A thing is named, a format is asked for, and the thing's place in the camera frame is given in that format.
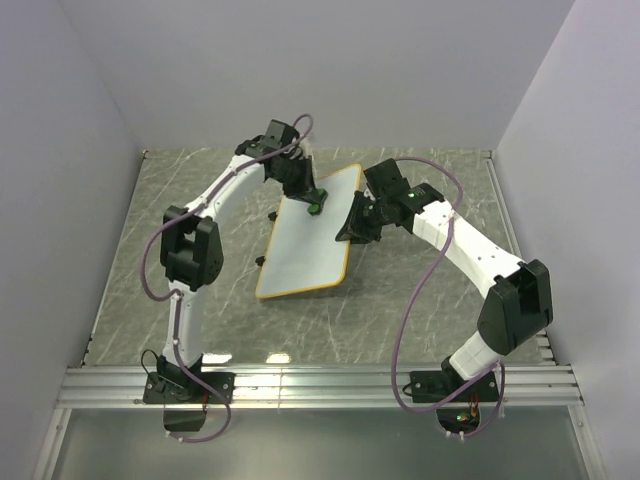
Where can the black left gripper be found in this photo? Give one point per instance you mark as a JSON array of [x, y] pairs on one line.
[[307, 187]]

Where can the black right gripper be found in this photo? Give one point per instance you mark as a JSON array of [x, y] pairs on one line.
[[352, 227]]

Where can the green whiteboard eraser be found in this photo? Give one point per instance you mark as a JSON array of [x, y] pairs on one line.
[[315, 209]]

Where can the yellow framed whiteboard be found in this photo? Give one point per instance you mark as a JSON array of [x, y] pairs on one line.
[[303, 253]]

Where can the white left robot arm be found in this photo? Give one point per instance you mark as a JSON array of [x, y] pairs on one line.
[[191, 248]]

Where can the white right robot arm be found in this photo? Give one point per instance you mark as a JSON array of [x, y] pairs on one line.
[[517, 294]]

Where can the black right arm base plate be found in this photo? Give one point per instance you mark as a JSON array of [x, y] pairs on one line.
[[433, 386]]

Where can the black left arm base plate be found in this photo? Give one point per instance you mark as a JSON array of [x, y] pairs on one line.
[[159, 391]]

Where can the aluminium mounting rail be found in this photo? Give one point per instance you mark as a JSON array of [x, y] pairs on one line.
[[307, 387]]

